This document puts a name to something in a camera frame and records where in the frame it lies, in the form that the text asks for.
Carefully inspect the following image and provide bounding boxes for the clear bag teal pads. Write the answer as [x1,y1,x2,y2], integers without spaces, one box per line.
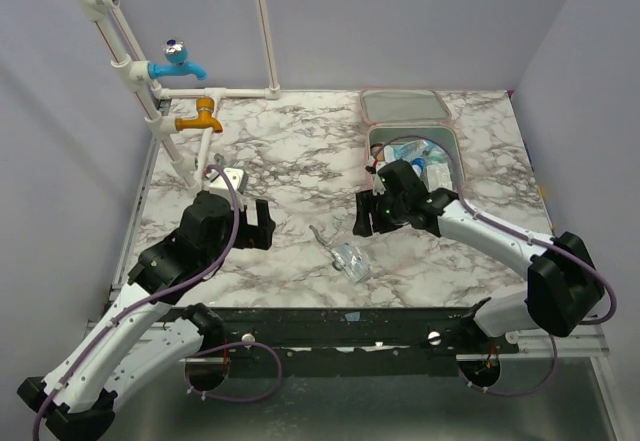
[424,162,453,191]

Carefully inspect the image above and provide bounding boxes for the alcohol pad packets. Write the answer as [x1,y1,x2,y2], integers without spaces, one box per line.
[330,242,371,283]

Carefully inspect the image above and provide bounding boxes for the purple cable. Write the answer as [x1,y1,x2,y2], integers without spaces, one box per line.
[29,163,283,440]
[369,133,617,396]

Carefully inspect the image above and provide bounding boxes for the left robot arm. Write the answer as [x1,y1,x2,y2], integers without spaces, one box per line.
[17,191,275,440]

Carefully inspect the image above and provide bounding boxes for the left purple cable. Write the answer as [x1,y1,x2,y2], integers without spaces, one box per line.
[29,163,283,440]

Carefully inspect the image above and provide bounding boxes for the brown medicine bottle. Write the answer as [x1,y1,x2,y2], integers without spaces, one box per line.
[370,143,385,161]

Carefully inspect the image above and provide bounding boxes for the blue capped small bottle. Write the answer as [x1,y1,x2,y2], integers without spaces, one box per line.
[410,158,426,176]

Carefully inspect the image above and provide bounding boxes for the pink medicine kit case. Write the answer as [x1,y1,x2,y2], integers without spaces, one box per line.
[359,89,465,191]

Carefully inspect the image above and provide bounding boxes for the metal scissors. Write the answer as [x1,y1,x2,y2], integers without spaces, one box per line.
[309,225,345,272]

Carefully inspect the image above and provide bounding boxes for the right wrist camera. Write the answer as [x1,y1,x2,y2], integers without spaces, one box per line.
[365,157,385,196]

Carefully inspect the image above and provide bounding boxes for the blue faucet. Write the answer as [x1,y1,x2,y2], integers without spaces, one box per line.
[148,38,207,80]

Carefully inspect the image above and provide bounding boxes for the orange faucet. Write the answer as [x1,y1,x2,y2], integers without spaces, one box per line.
[175,97,223,134]

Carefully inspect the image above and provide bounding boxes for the white pvc pipe frame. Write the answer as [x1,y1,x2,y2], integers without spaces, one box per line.
[76,0,280,195]

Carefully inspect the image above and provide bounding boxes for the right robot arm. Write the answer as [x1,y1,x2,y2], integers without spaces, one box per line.
[353,161,606,353]

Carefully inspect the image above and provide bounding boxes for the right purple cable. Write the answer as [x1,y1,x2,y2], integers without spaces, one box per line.
[369,133,617,396]

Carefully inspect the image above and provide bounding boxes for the blue wipes packet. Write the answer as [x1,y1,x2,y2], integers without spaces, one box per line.
[384,139,436,162]

